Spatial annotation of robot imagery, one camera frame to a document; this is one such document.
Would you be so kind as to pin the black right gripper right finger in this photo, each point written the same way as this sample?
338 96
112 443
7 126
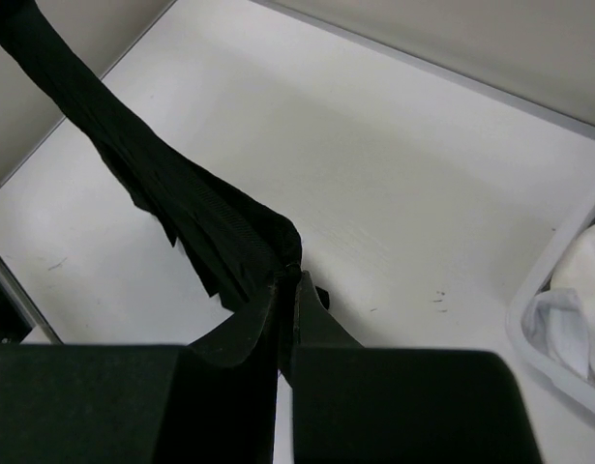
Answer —
353 404

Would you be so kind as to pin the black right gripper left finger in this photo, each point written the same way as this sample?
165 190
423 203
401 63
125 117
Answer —
213 401

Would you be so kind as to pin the black pleated skirt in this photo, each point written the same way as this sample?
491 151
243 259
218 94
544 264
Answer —
236 245

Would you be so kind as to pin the white plastic basket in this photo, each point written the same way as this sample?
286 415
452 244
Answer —
537 281

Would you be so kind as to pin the white crumpled skirt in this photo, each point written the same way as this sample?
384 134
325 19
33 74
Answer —
560 322

